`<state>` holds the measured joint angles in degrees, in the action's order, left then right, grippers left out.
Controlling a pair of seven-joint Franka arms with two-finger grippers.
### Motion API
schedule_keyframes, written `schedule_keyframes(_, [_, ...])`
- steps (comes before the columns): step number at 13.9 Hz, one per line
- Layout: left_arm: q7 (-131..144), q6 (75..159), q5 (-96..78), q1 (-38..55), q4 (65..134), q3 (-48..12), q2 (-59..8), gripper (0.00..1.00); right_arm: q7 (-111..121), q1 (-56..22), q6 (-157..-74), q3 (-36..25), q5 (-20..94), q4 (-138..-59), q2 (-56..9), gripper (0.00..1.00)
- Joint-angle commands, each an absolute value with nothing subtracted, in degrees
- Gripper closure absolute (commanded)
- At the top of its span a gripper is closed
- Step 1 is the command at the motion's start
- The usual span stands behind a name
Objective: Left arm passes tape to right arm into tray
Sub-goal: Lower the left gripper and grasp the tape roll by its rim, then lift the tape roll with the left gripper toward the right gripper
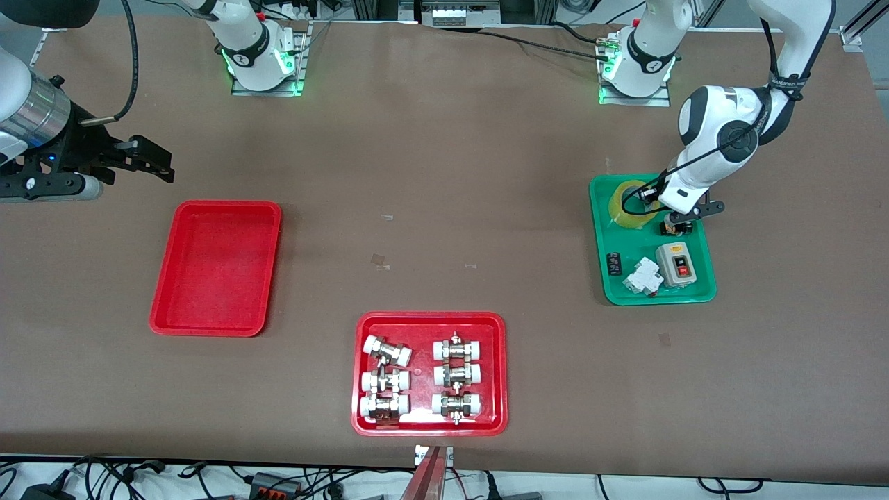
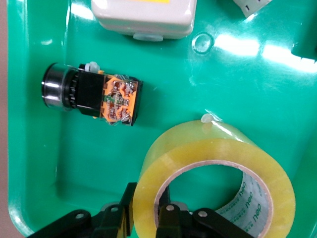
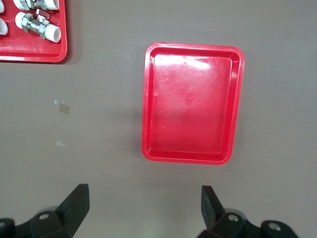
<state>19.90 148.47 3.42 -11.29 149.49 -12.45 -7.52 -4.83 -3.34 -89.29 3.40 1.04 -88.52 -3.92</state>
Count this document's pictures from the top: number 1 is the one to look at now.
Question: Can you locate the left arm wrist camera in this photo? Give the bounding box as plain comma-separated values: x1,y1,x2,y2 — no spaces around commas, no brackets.
663,201,725,227

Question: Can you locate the white circuit breaker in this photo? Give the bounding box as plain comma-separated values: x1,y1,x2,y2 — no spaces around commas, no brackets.
622,257,664,298

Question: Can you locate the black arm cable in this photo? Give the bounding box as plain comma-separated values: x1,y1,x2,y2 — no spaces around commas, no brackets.
80,0,141,126
620,17,810,216

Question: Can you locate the grey switch box red button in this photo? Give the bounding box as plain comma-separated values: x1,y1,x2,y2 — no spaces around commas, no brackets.
656,243,698,288

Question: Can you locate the red tray with fittings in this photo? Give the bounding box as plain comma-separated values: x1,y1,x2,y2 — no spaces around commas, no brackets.
351,311,508,438

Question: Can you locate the black orange connector box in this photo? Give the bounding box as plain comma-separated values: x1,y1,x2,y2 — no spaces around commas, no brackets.
249,472,304,498

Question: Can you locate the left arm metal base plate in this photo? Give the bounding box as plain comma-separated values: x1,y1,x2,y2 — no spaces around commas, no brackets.
599,28,672,107

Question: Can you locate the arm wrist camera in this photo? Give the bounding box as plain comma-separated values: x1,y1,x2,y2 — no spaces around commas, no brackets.
663,201,725,227
0,171,105,203

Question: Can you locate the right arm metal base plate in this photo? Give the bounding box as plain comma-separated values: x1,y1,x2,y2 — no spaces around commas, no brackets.
231,21,311,97

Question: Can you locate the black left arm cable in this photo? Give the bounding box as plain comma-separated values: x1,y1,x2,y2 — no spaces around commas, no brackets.
620,17,810,216

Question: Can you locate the green plastic tray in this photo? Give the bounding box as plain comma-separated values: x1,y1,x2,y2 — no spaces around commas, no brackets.
589,173,717,306

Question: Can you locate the white metal pipe fitting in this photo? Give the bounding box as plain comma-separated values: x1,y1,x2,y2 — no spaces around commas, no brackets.
359,393,410,423
432,332,484,362
363,335,413,367
360,368,411,394
433,361,483,388
431,391,483,424

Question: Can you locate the black cable on table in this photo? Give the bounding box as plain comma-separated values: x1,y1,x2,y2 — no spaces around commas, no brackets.
479,29,605,60

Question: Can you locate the black power adapter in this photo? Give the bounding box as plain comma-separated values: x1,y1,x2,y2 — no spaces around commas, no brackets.
19,479,76,500

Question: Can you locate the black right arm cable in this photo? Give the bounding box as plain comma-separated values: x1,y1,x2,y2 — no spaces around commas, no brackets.
80,0,141,126

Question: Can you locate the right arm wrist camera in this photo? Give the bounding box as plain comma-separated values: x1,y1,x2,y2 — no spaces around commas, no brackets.
0,171,105,203

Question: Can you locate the grey socket strip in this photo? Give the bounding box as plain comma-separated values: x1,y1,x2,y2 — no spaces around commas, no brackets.
417,0,502,27

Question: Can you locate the yellow tape roll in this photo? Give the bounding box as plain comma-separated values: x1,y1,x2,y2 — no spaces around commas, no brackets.
608,181,660,230

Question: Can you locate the empty red plastic tray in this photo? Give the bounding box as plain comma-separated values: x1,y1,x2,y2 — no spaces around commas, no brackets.
149,200,283,338

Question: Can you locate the aluminium frame profile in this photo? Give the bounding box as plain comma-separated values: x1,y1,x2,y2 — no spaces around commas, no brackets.
839,0,889,53

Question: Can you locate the red metal bar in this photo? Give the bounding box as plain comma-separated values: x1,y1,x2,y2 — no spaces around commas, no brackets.
399,446,449,500

